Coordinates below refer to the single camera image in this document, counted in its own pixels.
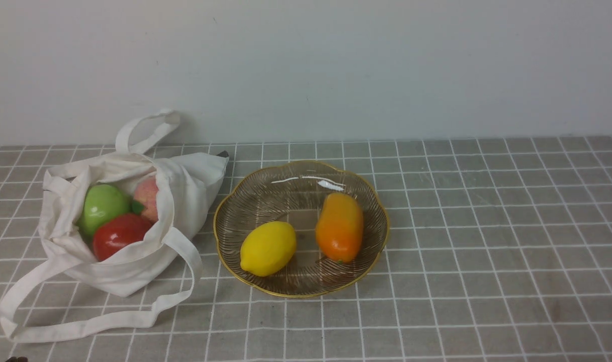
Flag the pink peach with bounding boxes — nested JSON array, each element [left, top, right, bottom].
[[131, 175, 159, 224]]

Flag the yellow lemon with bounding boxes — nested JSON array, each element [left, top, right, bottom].
[[240, 221, 297, 277]]

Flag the white cloth tote bag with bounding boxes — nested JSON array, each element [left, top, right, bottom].
[[0, 110, 228, 343]]

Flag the green apple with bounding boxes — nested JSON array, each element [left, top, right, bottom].
[[77, 184, 132, 241]]

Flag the red apple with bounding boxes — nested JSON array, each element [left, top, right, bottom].
[[92, 213, 153, 261]]

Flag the orange mango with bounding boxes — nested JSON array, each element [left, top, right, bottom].
[[315, 193, 364, 263]]

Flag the grey checkered tablecloth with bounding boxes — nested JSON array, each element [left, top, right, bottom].
[[0, 137, 612, 361]]

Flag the gold rimmed glass bowl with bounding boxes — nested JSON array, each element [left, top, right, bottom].
[[212, 160, 390, 298]]

